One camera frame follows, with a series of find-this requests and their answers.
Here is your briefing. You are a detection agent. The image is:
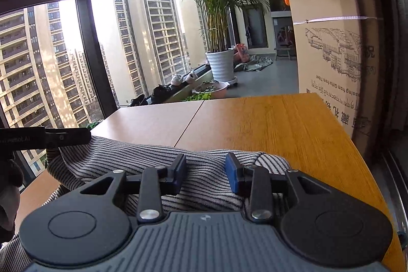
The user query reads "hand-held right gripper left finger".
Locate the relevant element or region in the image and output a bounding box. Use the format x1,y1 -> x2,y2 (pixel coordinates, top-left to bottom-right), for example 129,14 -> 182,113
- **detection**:
80,153 -> 188,224

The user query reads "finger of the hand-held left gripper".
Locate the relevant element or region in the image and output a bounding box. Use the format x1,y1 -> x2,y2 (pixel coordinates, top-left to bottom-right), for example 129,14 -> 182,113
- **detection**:
44,127 -> 92,148

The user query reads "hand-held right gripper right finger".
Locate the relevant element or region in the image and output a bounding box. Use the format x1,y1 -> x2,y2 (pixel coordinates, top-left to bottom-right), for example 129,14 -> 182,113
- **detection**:
225,151 -> 323,224

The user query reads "black white striped garment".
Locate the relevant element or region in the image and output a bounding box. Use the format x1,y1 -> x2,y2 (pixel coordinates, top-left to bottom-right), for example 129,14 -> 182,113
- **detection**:
0,136 -> 292,272

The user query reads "person's left forearm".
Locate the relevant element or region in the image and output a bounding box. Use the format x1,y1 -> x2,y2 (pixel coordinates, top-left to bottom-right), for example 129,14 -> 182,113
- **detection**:
0,160 -> 25,236

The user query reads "green lettuce plant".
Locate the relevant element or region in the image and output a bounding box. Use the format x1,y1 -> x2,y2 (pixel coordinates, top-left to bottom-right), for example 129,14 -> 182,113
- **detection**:
183,92 -> 213,102

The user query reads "pink basin with plants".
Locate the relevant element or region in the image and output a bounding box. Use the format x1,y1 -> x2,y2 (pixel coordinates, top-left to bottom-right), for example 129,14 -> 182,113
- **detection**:
192,81 -> 230,100

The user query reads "white ribbed plant pot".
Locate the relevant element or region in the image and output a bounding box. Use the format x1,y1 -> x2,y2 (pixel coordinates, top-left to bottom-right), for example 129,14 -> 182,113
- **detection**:
205,48 -> 236,82

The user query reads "green tarp cloth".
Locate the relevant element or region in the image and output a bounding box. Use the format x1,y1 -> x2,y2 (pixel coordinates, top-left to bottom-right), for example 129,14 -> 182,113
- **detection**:
241,55 -> 274,73

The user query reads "pink plastic bag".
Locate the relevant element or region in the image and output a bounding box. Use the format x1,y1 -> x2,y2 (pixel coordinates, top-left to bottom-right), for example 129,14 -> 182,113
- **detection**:
233,43 -> 251,63

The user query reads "small dark stool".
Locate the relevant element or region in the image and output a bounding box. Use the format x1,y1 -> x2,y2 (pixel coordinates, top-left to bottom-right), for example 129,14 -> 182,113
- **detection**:
274,47 -> 292,61

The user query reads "large printed cardboard box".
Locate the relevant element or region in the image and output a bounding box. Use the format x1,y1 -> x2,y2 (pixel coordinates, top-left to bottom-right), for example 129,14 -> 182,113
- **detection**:
285,0 -> 389,158

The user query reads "dark glass door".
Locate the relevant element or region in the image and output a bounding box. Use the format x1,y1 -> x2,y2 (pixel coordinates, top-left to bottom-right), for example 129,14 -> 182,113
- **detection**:
241,6 -> 269,48

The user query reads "dark window frame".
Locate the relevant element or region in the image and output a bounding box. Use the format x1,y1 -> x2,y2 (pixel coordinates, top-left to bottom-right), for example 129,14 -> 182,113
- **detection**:
0,0 -> 118,177

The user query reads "pink packing strap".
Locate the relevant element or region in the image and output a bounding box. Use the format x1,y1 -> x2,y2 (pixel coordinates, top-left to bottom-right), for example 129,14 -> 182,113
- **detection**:
292,15 -> 384,26

